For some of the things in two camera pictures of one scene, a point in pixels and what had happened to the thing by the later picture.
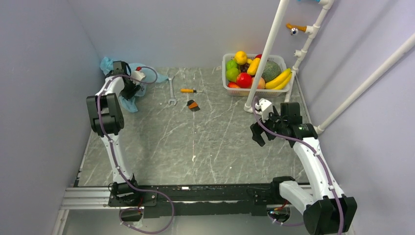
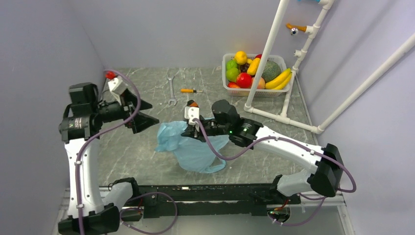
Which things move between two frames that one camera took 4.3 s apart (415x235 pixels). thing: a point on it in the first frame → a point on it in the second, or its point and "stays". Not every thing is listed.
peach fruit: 261,84 stays
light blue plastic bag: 151,76 → 193,153
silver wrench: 172,99 stays
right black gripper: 257,130 → 190,131
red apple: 244,80 stays
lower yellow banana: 285,85 stays
